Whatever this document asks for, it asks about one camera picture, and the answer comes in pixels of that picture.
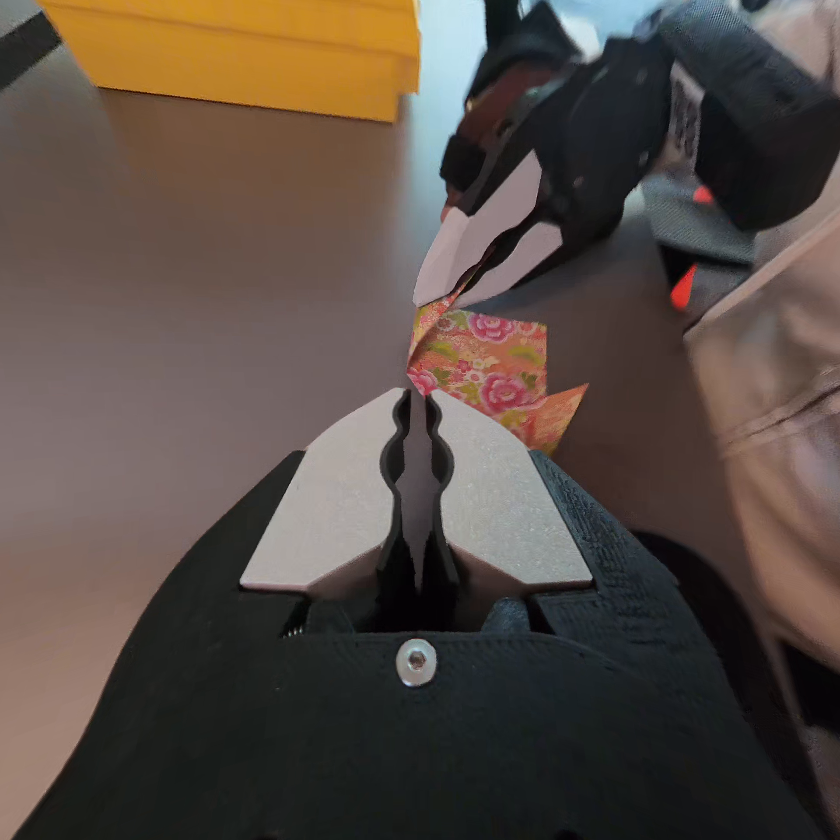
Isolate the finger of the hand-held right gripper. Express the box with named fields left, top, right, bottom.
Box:
left=413, top=149, right=547, bottom=311
left=451, top=221, right=574, bottom=312

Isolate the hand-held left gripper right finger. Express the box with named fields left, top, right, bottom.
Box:
left=424, top=389, right=595, bottom=594

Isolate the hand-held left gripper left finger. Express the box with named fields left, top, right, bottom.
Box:
left=239, top=389, right=413, bottom=594

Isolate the floral origami paper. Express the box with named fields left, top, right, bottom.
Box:
left=405, top=294, right=590, bottom=456

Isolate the yellow box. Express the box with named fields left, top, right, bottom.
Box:
left=40, top=0, right=424, bottom=124

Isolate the person's right hand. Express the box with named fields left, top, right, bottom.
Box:
left=461, top=62, right=560, bottom=147

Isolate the black mesh chair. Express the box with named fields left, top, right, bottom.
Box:
left=641, top=171, right=758, bottom=267

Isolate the orange red object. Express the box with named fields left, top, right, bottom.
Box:
left=667, top=184, right=719, bottom=312

